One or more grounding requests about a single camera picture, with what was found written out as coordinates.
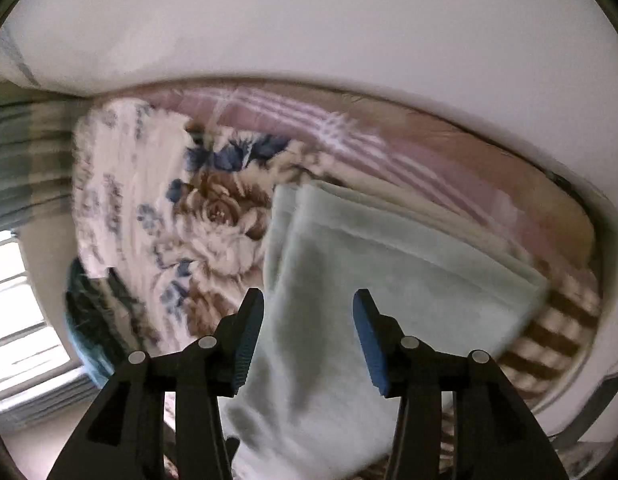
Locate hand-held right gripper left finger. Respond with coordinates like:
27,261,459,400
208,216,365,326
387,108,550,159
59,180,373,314
46,287,265,480

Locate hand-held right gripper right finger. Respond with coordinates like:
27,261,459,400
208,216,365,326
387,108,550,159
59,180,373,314
352,288,572,480

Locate light green fleece pants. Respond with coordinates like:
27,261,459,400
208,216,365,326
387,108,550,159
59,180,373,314
224,182,550,480

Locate folded teal velvet duvet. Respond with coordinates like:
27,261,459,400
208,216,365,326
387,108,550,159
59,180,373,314
64,259,162,386

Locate floral bed blanket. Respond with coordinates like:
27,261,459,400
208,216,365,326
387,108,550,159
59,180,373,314
72,100,340,356

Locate brown checked bed sheet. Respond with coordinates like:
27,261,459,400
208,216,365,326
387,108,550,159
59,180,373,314
439,255,604,476

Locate pink plaid mattress cover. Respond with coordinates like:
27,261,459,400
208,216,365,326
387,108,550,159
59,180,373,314
139,84,597,271

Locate white framed window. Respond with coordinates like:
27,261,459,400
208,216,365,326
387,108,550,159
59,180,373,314
0,230,107,413

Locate grey metal bar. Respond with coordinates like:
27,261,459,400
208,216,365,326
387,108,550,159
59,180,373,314
556,372,618,453

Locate grey-green striped curtain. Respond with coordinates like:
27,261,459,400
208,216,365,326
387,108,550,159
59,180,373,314
0,85,92,233

